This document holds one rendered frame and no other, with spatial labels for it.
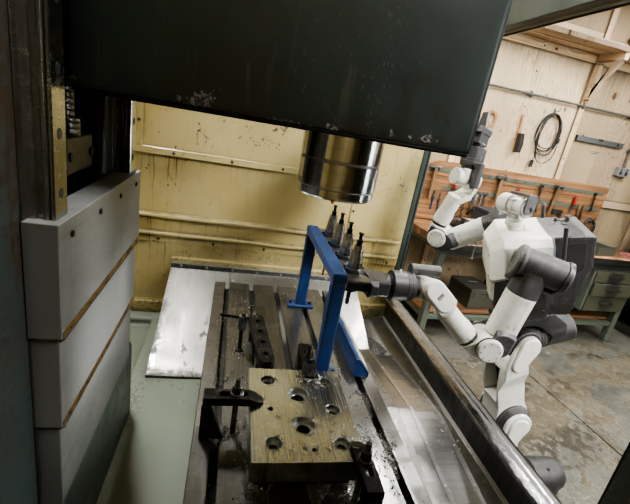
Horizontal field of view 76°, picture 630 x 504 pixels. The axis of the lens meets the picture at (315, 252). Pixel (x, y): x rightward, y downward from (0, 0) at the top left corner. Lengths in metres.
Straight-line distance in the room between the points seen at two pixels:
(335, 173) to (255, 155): 1.09
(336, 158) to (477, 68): 0.27
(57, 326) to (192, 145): 1.25
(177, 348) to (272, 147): 0.92
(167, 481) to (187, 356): 0.52
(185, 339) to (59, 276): 1.10
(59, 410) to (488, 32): 0.91
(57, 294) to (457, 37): 0.72
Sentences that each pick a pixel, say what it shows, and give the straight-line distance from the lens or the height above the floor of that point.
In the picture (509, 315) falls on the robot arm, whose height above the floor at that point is 1.16.
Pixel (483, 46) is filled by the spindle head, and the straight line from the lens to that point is 0.79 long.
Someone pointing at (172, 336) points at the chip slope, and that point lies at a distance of 1.73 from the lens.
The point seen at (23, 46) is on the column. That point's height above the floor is 1.63.
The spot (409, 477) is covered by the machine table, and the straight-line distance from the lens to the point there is 1.04.
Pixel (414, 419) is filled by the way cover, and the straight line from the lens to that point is 1.43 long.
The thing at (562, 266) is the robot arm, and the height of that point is 1.33.
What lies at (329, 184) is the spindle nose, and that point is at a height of 1.49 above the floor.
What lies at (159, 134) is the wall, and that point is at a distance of 1.84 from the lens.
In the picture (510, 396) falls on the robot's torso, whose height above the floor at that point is 0.73.
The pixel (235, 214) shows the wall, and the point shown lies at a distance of 1.87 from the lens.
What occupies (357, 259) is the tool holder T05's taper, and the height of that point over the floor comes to 1.26.
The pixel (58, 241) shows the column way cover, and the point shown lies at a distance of 0.65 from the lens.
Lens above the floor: 1.61
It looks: 18 degrees down
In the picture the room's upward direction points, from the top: 10 degrees clockwise
